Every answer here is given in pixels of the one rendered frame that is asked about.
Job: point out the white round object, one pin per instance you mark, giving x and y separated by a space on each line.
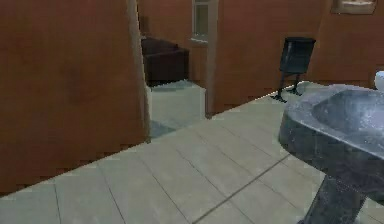
380 80

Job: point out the dark brown sofa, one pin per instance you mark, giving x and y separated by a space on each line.
163 60

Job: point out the dark grey pedestal sink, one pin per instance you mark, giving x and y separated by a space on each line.
343 133

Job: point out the grey framed window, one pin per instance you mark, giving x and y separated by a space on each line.
201 20

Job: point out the framed wall picture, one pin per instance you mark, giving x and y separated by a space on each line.
354 6

